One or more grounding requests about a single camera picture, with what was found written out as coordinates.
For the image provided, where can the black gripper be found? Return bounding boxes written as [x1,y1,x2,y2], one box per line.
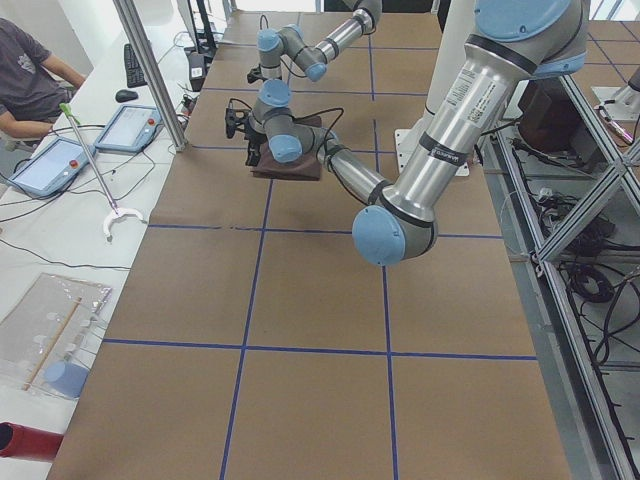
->
[260,68,282,81]
[245,124,268,167]

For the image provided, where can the near blue teach pendant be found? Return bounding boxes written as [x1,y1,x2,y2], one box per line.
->
[8,137,89,197]

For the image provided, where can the aluminium truss frame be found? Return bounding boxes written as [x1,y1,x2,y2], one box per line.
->
[492,19,640,480]

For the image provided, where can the black keyboard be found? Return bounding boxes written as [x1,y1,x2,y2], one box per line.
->
[123,43,147,88]

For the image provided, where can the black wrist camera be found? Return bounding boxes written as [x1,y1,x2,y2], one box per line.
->
[224,98,251,139]
[246,66,264,84]

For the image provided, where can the black box white label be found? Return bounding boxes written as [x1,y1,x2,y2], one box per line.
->
[187,52,207,92]

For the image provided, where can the blue plastic cup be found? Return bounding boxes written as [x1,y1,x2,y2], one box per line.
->
[44,361,89,398]

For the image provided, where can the clear plastic tray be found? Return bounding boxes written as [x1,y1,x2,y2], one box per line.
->
[1,274,112,399]

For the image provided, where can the seated person grey shirt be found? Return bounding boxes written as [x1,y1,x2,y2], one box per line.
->
[1,19,85,139]

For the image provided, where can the white pedestal base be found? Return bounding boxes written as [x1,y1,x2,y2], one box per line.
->
[393,0,481,178]

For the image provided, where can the red cylinder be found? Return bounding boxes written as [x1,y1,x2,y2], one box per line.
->
[1,422,64,462]

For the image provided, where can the white reacher grabber tool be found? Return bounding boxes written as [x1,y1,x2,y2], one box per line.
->
[59,103,146,243]

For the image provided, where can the dark brown t-shirt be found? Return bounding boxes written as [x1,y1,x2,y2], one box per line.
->
[251,115,322,181]

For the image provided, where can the wooden stick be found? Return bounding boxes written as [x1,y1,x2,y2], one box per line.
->
[21,297,82,391]

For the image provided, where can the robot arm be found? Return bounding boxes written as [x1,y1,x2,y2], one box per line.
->
[244,1,589,266]
[247,0,383,83]

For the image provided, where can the blue teach pendant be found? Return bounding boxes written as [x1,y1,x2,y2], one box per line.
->
[8,137,89,197]
[94,104,162,154]

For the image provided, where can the aluminium frame post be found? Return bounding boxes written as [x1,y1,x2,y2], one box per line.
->
[113,0,187,152]

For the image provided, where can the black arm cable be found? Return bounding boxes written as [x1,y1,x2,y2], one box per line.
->
[257,13,311,79]
[227,97,441,201]

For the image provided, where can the black computer mouse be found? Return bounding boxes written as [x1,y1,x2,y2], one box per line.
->
[115,89,139,103]

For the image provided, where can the far blue teach pendant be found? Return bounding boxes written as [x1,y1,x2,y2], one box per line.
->
[94,104,162,154]

